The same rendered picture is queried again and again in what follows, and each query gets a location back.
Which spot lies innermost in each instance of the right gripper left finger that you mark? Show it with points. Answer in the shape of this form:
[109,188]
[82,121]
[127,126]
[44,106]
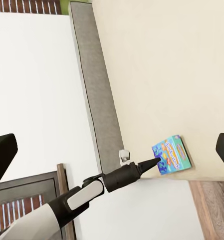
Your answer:
[8,150]

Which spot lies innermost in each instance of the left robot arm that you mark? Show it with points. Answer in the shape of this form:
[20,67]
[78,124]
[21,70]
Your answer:
[46,220]

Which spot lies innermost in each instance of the fixed window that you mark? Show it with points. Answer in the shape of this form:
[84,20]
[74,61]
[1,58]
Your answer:
[21,196]

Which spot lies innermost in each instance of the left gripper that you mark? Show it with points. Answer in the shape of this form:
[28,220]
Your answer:
[131,173]

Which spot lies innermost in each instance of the board game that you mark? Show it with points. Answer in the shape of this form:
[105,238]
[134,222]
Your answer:
[172,154]

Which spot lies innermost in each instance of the bed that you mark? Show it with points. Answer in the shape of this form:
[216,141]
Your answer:
[149,70]

